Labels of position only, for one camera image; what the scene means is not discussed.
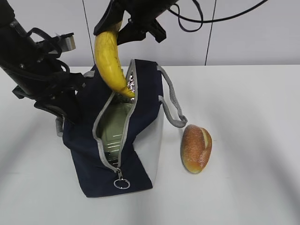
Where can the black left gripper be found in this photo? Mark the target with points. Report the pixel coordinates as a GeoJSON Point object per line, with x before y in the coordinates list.
{"type": "Point", "coordinates": [51, 84]}

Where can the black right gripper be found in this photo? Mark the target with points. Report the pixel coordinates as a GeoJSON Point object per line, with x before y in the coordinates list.
{"type": "Point", "coordinates": [143, 19]}

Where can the yellow banana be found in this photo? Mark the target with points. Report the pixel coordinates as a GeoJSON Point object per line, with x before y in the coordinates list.
{"type": "Point", "coordinates": [108, 62]}

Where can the green lidded lunch box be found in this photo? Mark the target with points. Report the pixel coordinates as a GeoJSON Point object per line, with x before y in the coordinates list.
{"type": "Point", "coordinates": [110, 130]}

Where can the navy blue lunch bag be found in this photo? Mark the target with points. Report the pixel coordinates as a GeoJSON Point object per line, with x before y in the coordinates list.
{"type": "Point", "coordinates": [154, 101]}

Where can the brown bread roll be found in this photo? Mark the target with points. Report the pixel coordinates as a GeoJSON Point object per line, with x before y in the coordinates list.
{"type": "Point", "coordinates": [195, 149]}

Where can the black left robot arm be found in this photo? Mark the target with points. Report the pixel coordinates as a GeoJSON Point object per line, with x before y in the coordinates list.
{"type": "Point", "coordinates": [17, 44]}

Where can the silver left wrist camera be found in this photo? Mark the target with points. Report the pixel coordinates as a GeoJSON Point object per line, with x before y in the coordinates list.
{"type": "Point", "coordinates": [66, 42]}

